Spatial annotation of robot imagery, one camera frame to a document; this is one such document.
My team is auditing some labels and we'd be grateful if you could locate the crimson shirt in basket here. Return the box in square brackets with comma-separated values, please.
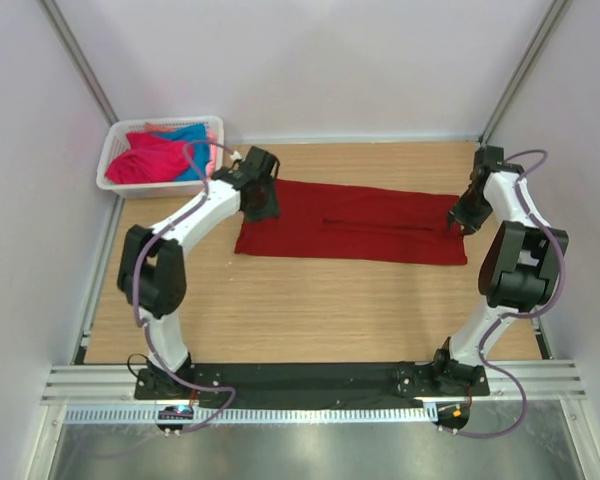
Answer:
[104, 132, 190, 185]

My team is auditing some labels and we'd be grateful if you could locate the dark red t-shirt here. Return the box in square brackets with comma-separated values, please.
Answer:
[234, 180, 468, 266]

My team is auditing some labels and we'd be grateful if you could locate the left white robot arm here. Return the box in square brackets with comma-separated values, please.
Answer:
[117, 146, 280, 400]

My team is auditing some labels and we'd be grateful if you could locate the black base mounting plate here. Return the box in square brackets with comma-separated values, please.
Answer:
[134, 360, 491, 409]

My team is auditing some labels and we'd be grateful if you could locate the blue shirt in basket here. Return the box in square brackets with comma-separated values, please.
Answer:
[157, 124, 214, 182]

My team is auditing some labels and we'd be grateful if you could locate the white slotted cable duct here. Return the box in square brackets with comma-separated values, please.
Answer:
[64, 403, 438, 426]

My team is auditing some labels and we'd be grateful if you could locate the aluminium frame rail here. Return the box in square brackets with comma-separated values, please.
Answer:
[42, 360, 586, 404]

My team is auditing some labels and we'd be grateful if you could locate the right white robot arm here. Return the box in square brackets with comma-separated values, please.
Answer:
[429, 146, 569, 396]

